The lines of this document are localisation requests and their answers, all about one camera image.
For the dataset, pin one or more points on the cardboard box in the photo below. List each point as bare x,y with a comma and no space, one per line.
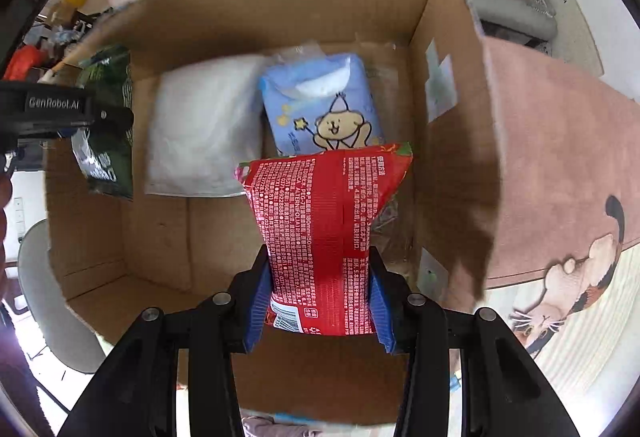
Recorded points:
280,117

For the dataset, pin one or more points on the green packet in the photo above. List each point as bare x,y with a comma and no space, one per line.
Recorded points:
106,117

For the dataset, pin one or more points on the blue bear print tissue packet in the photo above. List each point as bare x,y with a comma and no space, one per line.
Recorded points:
320,107

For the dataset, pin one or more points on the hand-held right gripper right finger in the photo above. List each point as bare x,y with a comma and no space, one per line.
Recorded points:
381,312

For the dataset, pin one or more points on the red tissue packet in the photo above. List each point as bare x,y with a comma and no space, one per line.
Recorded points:
320,237

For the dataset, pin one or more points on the pink cat print rug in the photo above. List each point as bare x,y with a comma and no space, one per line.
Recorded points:
565,197

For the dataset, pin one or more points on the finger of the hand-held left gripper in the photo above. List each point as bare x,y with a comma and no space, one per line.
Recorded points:
114,117

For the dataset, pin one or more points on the orange bag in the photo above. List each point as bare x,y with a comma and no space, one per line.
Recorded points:
25,62

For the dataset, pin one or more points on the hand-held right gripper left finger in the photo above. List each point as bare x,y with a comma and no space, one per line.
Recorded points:
256,312

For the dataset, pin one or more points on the grey chair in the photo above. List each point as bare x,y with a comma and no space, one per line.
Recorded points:
55,297

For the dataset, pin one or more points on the white soft packet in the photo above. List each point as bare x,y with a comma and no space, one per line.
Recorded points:
202,127

